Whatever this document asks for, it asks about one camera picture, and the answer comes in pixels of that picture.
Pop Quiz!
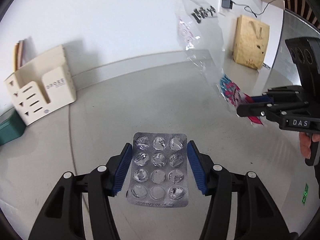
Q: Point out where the blue red snack wrapper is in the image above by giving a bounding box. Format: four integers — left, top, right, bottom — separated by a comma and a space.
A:
217, 74, 255, 111

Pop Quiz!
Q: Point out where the silver pill blister pack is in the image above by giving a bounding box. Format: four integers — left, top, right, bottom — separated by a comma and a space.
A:
126, 132, 189, 208

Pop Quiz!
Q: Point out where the clear printed plastic bag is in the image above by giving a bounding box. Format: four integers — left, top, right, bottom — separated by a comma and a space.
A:
175, 0, 225, 85

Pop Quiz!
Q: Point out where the person's right hand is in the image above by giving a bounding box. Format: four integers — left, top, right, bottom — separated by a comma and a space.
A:
299, 132, 320, 159

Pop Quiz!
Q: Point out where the brown paper bag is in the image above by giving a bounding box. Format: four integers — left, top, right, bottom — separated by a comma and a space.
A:
233, 15, 270, 70

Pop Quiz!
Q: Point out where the green box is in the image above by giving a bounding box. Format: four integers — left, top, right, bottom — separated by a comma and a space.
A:
0, 108, 26, 145

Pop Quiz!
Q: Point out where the cream utensil holder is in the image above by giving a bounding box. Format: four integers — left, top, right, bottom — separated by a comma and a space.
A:
4, 45, 76, 126

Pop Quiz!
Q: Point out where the wall power adapter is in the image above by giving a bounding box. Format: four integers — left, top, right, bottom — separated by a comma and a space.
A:
221, 0, 233, 9

